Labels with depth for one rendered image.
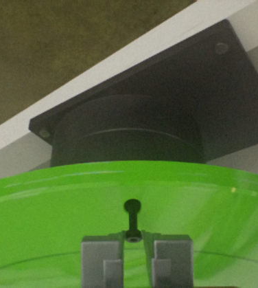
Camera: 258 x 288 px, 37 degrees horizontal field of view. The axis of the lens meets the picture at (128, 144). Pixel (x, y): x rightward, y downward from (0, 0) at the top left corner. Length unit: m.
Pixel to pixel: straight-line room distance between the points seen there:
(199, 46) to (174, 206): 0.15
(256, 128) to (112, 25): 1.10
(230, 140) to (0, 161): 0.24
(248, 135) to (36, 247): 0.25
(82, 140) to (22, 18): 1.17
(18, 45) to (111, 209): 1.37
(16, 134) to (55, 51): 1.13
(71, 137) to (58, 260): 0.13
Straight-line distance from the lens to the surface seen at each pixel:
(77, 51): 1.51
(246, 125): 0.38
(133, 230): 0.18
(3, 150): 0.42
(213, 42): 0.30
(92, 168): 0.18
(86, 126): 0.32
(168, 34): 0.33
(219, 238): 0.21
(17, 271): 0.23
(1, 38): 1.53
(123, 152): 0.29
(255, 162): 0.45
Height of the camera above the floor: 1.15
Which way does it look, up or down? 36 degrees down
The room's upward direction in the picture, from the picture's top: 179 degrees clockwise
